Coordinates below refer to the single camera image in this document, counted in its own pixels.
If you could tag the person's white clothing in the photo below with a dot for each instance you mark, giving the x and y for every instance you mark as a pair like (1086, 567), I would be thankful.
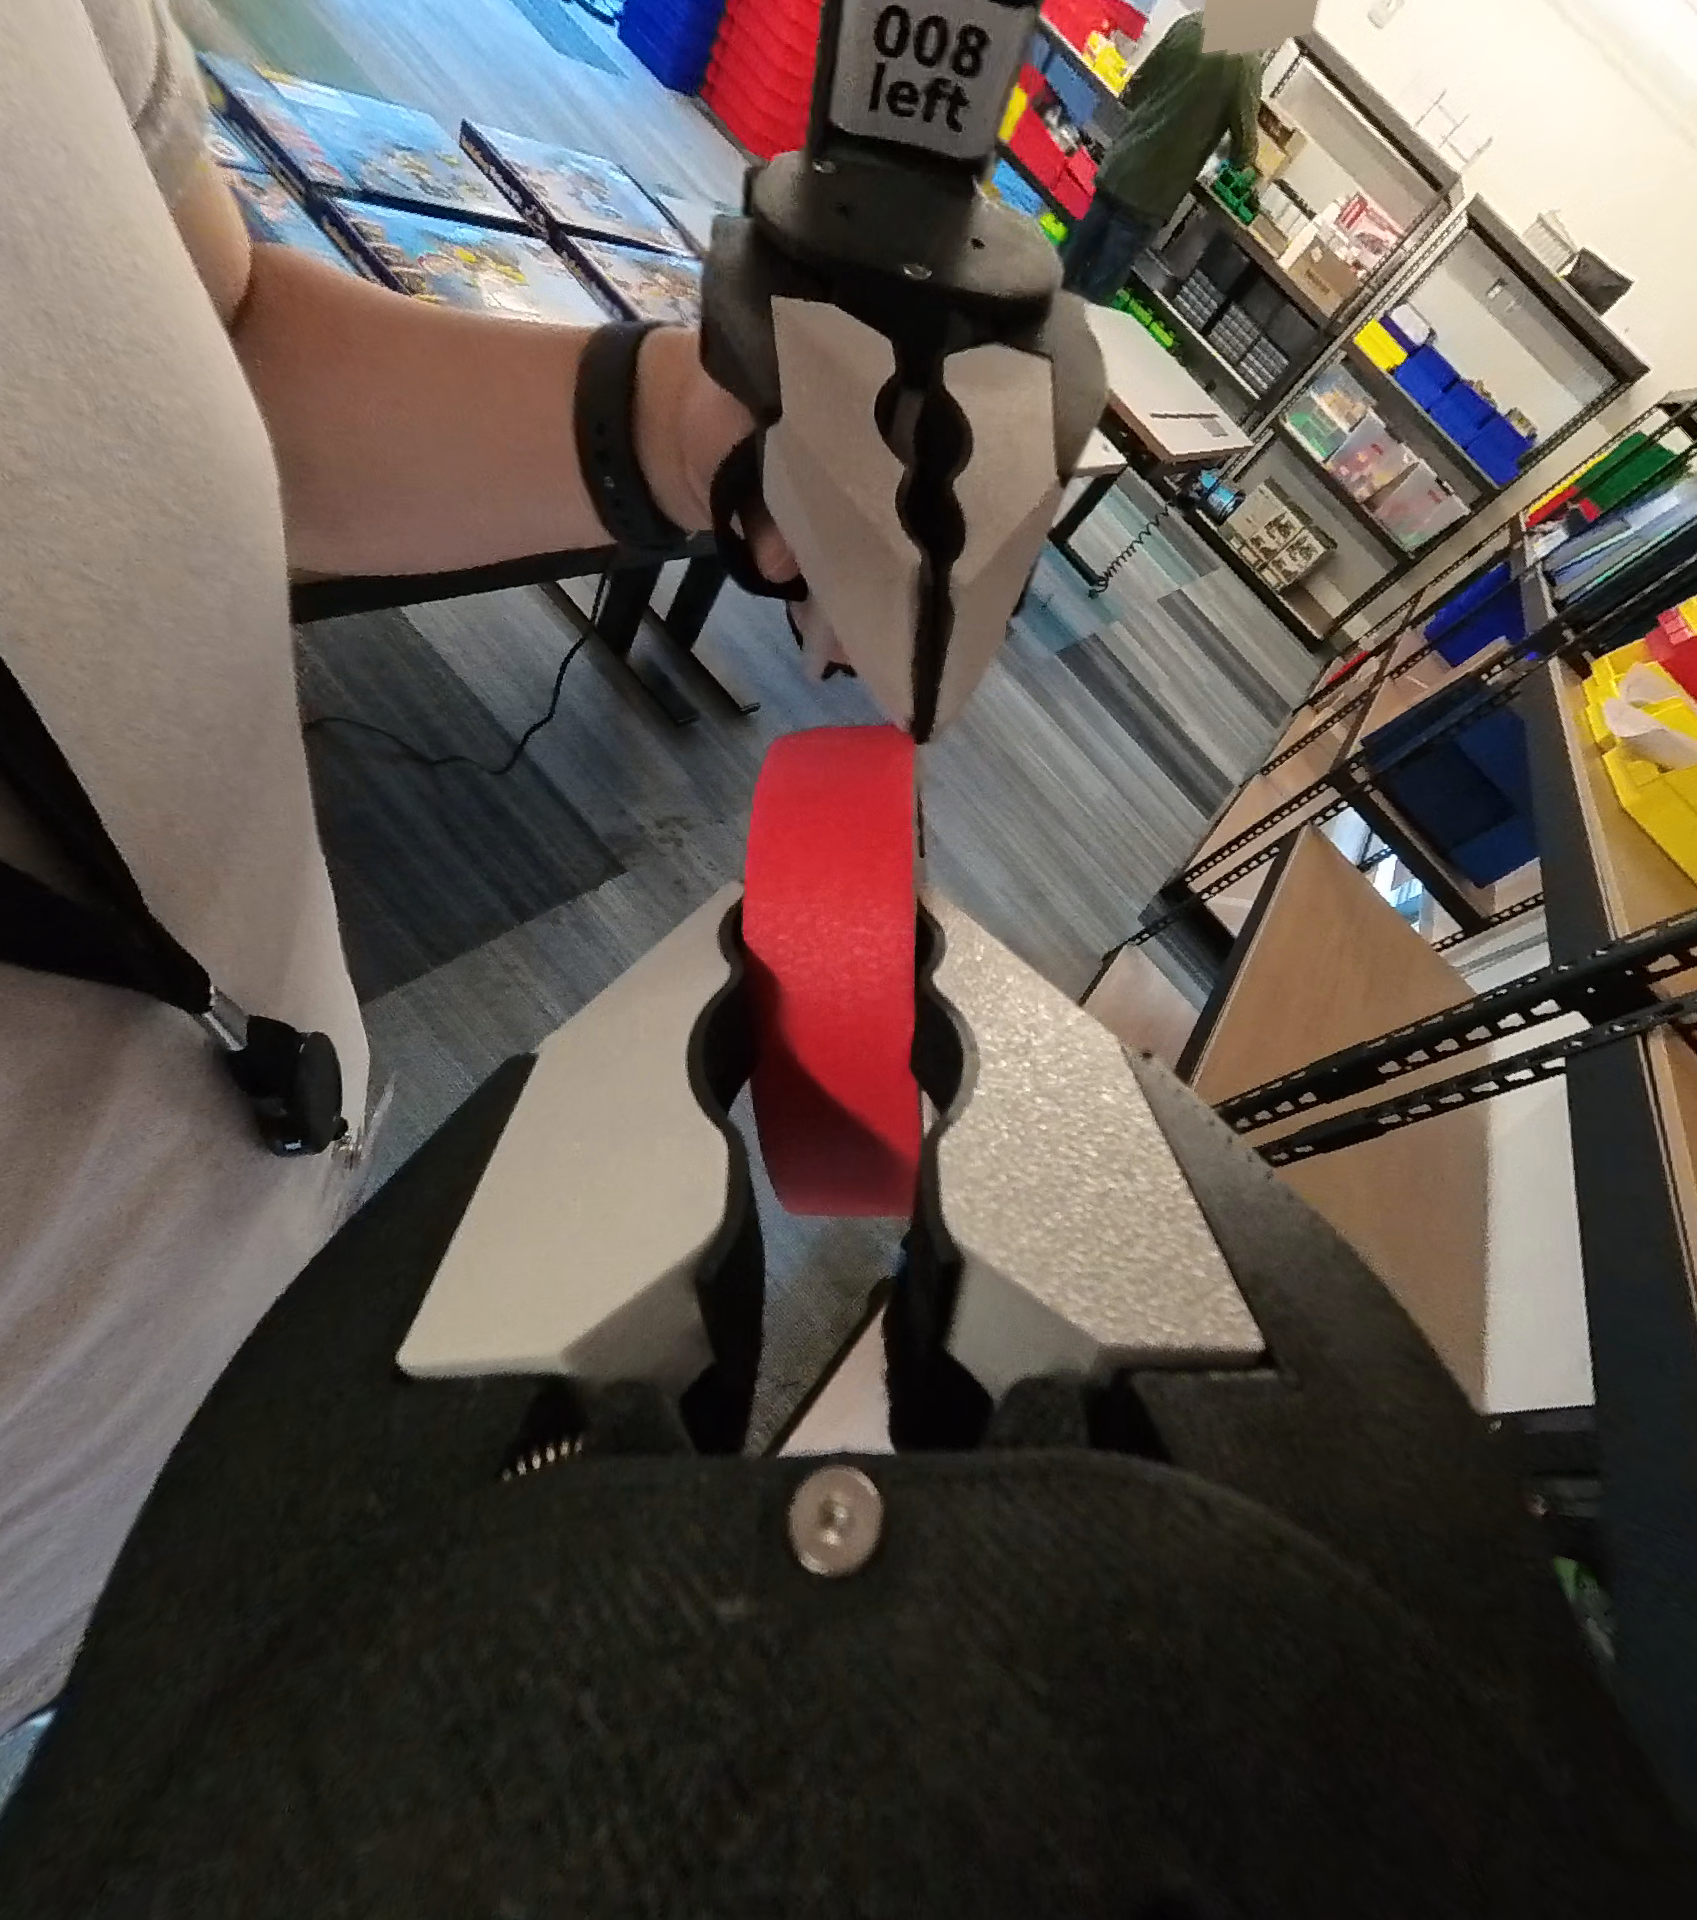
(69, 600)

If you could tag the desk with black legs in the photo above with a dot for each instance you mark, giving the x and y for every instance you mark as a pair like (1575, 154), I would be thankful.
(654, 631)

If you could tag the white desk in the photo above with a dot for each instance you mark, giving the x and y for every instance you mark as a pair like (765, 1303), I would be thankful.
(1164, 390)

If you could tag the black wrist band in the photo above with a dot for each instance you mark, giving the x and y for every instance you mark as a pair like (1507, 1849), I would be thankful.
(609, 451)

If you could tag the person's left hand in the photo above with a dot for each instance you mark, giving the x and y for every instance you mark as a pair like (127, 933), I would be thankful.
(684, 435)

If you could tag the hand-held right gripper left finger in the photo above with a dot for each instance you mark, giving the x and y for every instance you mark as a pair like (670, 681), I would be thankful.
(564, 1200)

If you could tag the blue flat toy box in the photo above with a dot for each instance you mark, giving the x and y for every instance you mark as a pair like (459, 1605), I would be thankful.
(579, 188)
(474, 262)
(354, 151)

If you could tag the dark blue storage bin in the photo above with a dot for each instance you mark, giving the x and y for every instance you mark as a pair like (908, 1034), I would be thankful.
(1463, 795)

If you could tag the black metal shelf rack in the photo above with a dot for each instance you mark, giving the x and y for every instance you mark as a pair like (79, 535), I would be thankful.
(1635, 1351)
(1554, 279)
(1555, 780)

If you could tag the stack of small blue bins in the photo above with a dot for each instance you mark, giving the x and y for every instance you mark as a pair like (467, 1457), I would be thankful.
(1463, 413)

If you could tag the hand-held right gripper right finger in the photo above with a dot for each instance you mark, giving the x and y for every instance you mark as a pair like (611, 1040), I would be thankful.
(1090, 1200)

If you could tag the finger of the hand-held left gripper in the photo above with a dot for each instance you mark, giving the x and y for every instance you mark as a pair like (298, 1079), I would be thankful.
(834, 494)
(1014, 481)

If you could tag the person's left forearm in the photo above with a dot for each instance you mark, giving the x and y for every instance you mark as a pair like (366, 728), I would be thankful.
(414, 435)

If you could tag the orange tape roll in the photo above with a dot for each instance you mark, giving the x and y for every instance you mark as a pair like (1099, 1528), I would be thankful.
(834, 974)

